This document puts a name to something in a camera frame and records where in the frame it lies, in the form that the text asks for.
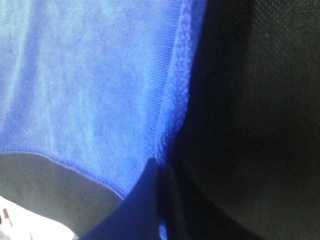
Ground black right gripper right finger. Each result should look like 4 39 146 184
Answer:
163 164 253 240

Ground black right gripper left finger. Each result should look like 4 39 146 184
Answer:
80 158 164 240

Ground blue microfiber towel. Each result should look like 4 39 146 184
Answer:
0 0 208 198

